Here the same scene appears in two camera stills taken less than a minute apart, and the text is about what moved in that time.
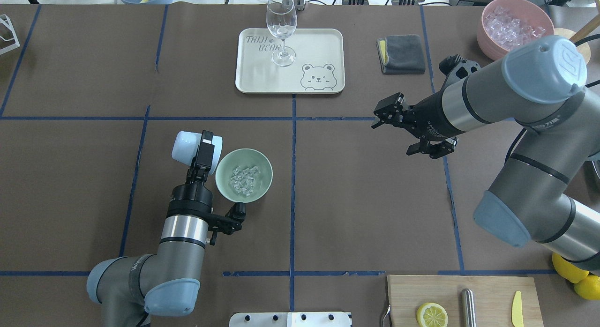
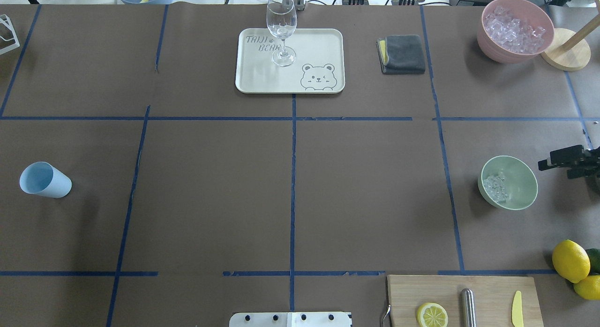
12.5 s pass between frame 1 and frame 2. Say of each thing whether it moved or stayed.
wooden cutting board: stayed
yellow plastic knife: stayed
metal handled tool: stayed
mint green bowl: moved
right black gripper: moved
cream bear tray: stayed
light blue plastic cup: moved
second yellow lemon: stayed
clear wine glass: stayed
